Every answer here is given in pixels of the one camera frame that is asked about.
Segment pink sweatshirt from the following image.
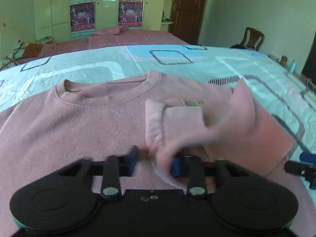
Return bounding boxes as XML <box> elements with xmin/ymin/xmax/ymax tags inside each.
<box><xmin>1</xmin><ymin>71</ymin><xmax>315</xmax><ymax>236</ymax></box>

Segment patterned light blue bedsheet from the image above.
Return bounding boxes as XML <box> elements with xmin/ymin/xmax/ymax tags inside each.
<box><xmin>1</xmin><ymin>45</ymin><xmax>315</xmax><ymax>152</ymax></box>

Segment teal bottle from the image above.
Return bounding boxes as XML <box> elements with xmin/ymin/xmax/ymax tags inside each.
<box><xmin>289</xmin><ymin>60</ymin><xmax>296</xmax><ymax>73</ymax></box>

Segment wooden side table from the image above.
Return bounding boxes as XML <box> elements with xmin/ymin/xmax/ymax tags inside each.
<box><xmin>268</xmin><ymin>54</ymin><xmax>315</xmax><ymax>94</ymax></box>

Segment dark wooden chair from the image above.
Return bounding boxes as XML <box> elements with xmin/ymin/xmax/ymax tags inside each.
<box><xmin>231</xmin><ymin>27</ymin><xmax>265</xmax><ymax>51</ymax></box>

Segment pink plaid bedsheet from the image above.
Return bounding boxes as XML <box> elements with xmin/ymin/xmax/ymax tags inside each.
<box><xmin>18</xmin><ymin>29</ymin><xmax>187</xmax><ymax>65</ymax></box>

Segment folded pink blanket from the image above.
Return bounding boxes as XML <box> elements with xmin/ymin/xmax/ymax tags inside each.
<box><xmin>95</xmin><ymin>26</ymin><xmax>129</xmax><ymax>35</ymax></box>

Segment orange striped pillow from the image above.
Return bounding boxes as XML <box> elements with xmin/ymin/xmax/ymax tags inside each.
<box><xmin>21</xmin><ymin>43</ymin><xmax>44</xmax><ymax>58</ymax></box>

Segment floral patterned pillow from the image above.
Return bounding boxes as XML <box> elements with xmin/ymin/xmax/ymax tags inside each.
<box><xmin>1</xmin><ymin>39</ymin><xmax>26</xmax><ymax>71</ymax></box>

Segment lower left pink poster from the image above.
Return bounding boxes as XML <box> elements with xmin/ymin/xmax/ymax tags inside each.
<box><xmin>70</xmin><ymin>2</ymin><xmax>95</xmax><ymax>32</ymax></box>

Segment pink poster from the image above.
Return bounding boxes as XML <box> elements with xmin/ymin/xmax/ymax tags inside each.
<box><xmin>70</xmin><ymin>2</ymin><xmax>95</xmax><ymax>32</ymax></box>
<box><xmin>118</xmin><ymin>0</ymin><xmax>143</xmax><ymax>28</ymax></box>

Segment lower right pink poster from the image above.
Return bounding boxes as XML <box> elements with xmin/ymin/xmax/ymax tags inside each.
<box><xmin>118</xmin><ymin>0</ymin><xmax>143</xmax><ymax>28</ymax></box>

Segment brown wooden door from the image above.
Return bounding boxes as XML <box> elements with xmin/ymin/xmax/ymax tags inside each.
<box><xmin>169</xmin><ymin>0</ymin><xmax>207</xmax><ymax>44</ymax></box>

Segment cream round headboard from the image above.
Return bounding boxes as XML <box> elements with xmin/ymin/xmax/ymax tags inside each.
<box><xmin>1</xmin><ymin>12</ymin><xmax>34</xmax><ymax>59</ymax></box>

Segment cream glossy wardrobe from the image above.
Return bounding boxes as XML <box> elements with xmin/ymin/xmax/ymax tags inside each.
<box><xmin>34</xmin><ymin>0</ymin><xmax>164</xmax><ymax>42</ymax></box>

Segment corner wall shelves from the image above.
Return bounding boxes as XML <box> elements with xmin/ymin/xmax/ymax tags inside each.
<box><xmin>161</xmin><ymin>0</ymin><xmax>176</xmax><ymax>31</ymax></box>

